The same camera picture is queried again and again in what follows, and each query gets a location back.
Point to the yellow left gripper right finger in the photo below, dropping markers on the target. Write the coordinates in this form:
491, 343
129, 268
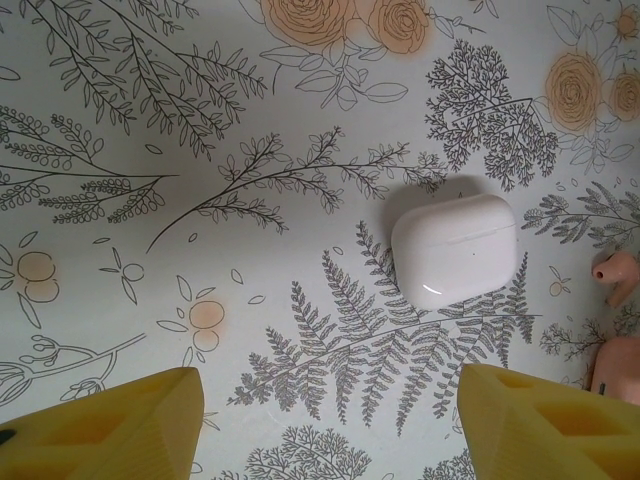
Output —
540, 440

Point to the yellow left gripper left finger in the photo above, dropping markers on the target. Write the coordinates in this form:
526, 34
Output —
100, 440

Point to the pink earbud charging case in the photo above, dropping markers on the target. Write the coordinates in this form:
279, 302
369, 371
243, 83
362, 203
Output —
620, 365

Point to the white earbud charging case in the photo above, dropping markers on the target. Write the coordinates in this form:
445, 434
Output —
450, 250

